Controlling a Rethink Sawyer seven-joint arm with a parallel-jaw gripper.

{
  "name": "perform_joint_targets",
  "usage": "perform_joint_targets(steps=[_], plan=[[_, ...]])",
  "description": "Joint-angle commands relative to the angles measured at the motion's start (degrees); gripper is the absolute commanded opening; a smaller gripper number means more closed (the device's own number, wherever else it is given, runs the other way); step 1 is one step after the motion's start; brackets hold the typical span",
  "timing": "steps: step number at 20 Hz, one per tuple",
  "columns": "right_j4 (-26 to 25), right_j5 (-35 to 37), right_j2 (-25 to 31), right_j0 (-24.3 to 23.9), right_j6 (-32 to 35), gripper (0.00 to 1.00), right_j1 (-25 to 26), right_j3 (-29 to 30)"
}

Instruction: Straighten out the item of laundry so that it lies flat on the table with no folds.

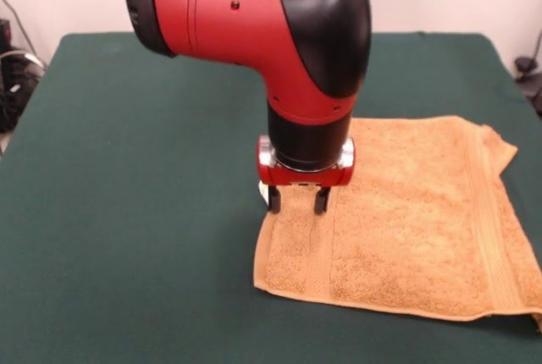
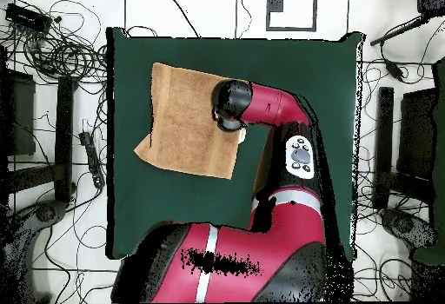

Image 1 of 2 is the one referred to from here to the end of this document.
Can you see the dark green table cloth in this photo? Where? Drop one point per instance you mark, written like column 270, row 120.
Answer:
column 127, row 211

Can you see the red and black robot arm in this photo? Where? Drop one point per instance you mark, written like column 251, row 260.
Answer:
column 275, row 21

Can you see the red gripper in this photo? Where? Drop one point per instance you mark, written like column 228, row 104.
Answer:
column 305, row 177

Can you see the grey tripod base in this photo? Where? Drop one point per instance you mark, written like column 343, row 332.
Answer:
column 525, row 63

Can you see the tan terry towel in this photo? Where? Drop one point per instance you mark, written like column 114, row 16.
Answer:
column 415, row 220

